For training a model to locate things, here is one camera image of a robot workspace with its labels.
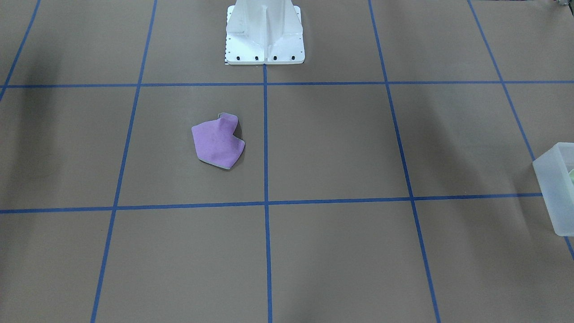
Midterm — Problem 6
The translucent plastic storage box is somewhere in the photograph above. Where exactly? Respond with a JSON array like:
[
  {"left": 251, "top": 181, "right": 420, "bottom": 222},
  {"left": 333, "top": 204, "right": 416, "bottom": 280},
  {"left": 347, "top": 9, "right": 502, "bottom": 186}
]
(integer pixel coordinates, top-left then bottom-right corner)
[{"left": 533, "top": 142, "right": 574, "bottom": 237}]

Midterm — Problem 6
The purple cloth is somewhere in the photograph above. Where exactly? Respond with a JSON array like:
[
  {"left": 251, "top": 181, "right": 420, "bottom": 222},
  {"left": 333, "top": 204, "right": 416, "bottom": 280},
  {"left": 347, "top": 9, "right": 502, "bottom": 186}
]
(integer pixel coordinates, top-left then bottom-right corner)
[{"left": 191, "top": 113, "right": 245, "bottom": 170}]

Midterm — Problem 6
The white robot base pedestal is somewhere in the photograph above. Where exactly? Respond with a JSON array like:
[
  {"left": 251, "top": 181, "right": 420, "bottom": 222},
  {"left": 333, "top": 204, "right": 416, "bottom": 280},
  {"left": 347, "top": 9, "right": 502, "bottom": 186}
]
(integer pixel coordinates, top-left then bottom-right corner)
[{"left": 224, "top": 0, "right": 305, "bottom": 65}]

